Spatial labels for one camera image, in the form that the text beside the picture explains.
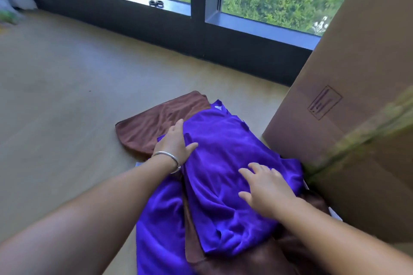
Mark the person's right hand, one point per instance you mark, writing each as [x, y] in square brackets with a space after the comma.
[274, 191]

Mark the person's left hand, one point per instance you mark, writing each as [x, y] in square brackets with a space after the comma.
[172, 142]

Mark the brown towel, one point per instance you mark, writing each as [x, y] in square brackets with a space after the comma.
[151, 120]
[258, 258]

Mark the purple towel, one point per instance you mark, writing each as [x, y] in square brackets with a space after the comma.
[226, 142]
[158, 236]

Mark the person's right forearm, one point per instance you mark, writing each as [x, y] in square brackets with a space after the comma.
[338, 245]

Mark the person's left forearm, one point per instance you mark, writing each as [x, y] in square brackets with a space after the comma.
[80, 220]

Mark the dark framed window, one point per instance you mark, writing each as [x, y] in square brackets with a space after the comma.
[200, 33]

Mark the black scissors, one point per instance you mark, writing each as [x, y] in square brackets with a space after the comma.
[160, 3]

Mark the brown cardboard box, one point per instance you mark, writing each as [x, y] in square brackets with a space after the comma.
[355, 75]

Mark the clear bag of yellow items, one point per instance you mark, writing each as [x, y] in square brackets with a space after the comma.
[8, 17]

